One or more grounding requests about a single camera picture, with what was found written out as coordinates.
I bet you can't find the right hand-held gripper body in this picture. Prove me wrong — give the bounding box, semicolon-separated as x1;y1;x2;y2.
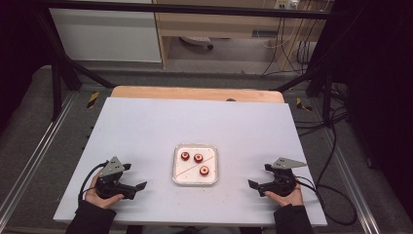
257;157;308;198

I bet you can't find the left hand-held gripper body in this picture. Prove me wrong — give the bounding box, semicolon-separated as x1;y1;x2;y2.
94;156;137;200

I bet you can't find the square white tray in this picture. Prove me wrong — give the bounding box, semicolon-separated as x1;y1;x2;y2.
171;142;219;187

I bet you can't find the thin wooden skewer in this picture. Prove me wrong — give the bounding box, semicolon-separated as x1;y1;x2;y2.
175;155;214;178

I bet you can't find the person's left hand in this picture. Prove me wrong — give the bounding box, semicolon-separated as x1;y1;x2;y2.
85;174;126;210

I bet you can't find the person's right hand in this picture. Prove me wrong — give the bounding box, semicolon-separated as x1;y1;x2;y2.
264;181;305;209

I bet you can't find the white board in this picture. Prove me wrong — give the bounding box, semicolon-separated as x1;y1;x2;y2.
53;97;328;228

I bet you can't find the wooden table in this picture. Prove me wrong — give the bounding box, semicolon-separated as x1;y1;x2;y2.
110;85;286;104

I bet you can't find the white cabinet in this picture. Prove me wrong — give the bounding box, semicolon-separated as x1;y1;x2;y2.
48;7;163;63

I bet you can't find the black curtain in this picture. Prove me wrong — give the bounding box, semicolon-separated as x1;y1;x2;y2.
0;0;53;131
330;0;413;222

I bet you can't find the white chair base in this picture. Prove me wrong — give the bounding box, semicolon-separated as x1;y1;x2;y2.
178;35;215;51

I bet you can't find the light wooden desk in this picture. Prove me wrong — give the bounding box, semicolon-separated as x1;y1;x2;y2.
152;0;329;71

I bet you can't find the white power strip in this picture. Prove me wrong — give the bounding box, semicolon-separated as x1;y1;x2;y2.
274;0;300;11

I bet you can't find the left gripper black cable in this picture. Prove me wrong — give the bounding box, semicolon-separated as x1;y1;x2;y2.
77;160;110;205

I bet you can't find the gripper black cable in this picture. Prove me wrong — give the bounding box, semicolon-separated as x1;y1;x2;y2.
77;160;110;205
292;123;358;227

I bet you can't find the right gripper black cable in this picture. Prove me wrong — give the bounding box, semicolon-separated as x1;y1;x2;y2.
292;123;358;227

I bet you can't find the aluminium floor rail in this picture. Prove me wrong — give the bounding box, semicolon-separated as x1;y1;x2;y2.
0;92;78;222
319;126;382;234

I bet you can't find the bundle of hanging cables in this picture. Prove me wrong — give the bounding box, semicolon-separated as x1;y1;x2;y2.
260;16;325;78

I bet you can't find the black metal frame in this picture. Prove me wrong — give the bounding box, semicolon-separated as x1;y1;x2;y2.
32;0;345;129

